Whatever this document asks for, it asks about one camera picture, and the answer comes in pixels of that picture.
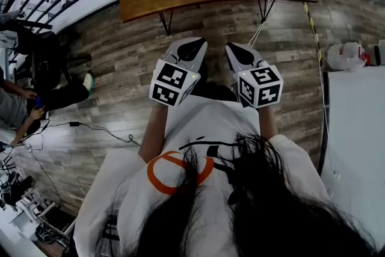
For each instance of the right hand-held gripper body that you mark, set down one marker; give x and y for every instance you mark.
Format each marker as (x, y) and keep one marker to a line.
(261, 87)

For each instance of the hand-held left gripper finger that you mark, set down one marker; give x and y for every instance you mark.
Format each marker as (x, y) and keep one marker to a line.
(177, 46)
(201, 54)

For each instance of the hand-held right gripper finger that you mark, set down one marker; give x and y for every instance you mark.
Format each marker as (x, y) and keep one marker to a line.
(249, 57)
(235, 61)

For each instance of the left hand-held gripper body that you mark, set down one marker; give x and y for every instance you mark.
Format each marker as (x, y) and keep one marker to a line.
(171, 84)

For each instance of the person's right forearm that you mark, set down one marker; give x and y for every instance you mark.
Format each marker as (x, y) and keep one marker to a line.
(267, 123)

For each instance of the person's left forearm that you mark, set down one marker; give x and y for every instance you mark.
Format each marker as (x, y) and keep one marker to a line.
(153, 135)

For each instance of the black hairpin table leg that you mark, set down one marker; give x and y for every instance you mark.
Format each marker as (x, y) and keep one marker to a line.
(264, 10)
(166, 24)

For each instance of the person's black trousers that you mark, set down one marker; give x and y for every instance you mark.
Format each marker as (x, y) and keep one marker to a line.
(216, 91)

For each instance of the person's white printed shirt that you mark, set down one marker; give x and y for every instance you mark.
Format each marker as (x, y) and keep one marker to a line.
(210, 120)

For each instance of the yellow and black floor tape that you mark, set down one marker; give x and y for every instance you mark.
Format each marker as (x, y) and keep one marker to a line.
(314, 33)

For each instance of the white plastic bag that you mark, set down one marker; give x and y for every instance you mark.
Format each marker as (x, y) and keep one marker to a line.
(343, 57)

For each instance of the black power adapter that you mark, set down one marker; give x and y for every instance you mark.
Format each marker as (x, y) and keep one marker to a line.
(74, 123)

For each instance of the white workbench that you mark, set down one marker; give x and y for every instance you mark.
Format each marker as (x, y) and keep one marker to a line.
(358, 129)

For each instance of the white appliance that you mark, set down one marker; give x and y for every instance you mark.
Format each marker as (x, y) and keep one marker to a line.
(377, 54)

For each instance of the black chair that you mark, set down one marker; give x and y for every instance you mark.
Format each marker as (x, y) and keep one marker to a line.
(45, 57)

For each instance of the white metal rack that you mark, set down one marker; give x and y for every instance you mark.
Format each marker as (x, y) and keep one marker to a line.
(39, 210)

